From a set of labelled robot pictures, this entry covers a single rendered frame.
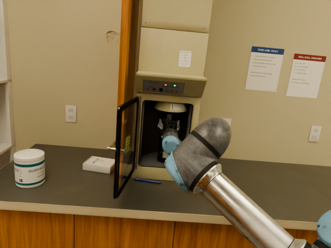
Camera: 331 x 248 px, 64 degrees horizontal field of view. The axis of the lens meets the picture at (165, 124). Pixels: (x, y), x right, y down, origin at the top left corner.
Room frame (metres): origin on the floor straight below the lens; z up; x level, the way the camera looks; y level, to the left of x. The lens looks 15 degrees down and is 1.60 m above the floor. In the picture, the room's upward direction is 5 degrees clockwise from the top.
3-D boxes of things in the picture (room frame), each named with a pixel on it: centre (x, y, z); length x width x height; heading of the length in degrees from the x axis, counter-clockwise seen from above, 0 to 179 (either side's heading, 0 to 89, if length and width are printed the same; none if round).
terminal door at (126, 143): (1.13, 0.17, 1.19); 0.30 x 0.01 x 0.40; 173
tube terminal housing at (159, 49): (1.43, 0.00, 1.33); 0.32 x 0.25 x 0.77; 92
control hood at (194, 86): (1.25, -0.01, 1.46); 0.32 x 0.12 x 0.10; 92
